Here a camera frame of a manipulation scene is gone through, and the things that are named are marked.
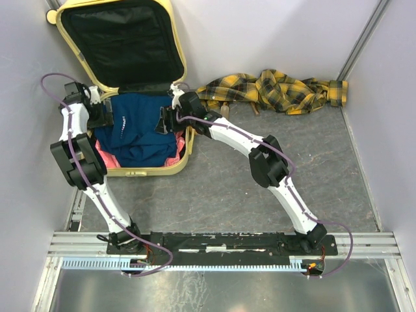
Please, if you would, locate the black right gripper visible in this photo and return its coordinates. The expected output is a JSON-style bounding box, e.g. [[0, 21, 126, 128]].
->
[[154, 104, 194, 135]]

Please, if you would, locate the navy blue sport shirt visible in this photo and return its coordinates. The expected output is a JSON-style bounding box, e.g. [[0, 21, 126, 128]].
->
[[94, 93, 176, 168]]

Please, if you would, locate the pink bear print garment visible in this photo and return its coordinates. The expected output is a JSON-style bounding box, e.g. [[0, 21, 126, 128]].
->
[[95, 131, 186, 169]]

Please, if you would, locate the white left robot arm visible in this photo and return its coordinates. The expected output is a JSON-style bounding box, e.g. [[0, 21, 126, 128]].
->
[[50, 82, 144, 254]]

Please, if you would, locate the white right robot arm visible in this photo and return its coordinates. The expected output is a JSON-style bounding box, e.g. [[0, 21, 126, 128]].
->
[[155, 88, 327, 254]]

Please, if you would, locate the small clear bottle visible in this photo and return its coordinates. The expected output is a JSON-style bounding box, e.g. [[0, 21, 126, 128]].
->
[[220, 102, 229, 120]]

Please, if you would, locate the yellow suitcase with black lining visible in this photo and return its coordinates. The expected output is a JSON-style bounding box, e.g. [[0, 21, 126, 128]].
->
[[46, 1, 194, 177]]

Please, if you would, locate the brown wooden object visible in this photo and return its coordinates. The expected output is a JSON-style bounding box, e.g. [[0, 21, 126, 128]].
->
[[250, 102, 260, 116]]

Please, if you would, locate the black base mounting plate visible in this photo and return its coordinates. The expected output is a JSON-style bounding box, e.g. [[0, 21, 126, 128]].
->
[[96, 232, 338, 267]]

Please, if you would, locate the yellow plaid shirt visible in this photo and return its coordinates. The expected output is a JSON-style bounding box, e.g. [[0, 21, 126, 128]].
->
[[196, 69, 348, 116]]

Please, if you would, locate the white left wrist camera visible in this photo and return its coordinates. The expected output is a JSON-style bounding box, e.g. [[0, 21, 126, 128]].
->
[[88, 86, 101, 105]]

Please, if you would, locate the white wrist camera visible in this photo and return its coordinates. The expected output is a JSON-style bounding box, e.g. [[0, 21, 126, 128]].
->
[[170, 83, 185, 110], [88, 86, 101, 105]]

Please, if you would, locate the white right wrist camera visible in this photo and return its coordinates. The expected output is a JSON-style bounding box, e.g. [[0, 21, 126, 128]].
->
[[170, 83, 185, 110]]

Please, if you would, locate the aluminium frame rail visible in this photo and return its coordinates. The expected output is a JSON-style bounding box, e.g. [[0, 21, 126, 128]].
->
[[47, 231, 401, 259]]

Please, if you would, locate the blue slotted cable duct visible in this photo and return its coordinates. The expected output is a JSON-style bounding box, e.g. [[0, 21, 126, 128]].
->
[[61, 257, 306, 272]]

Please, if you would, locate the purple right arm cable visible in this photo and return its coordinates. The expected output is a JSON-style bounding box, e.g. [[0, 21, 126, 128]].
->
[[172, 81, 354, 279]]

